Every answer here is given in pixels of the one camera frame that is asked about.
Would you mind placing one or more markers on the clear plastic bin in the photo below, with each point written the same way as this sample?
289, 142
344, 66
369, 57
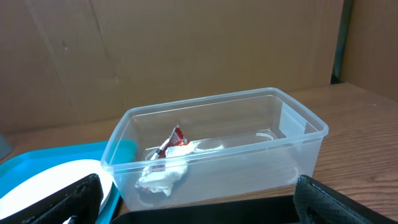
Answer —
245, 142

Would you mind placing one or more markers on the teal serving tray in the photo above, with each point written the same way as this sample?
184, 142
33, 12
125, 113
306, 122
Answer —
24, 166

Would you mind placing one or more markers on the red snack wrapper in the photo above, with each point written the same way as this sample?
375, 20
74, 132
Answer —
161, 178

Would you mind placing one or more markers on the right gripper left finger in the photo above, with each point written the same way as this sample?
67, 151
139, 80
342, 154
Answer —
78, 202

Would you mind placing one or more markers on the brown cardboard wall panel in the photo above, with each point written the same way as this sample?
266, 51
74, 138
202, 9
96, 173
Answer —
70, 62

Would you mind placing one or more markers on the large white plate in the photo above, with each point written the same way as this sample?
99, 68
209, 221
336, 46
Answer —
50, 181

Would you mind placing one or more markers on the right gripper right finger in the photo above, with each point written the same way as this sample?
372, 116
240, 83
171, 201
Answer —
317, 203

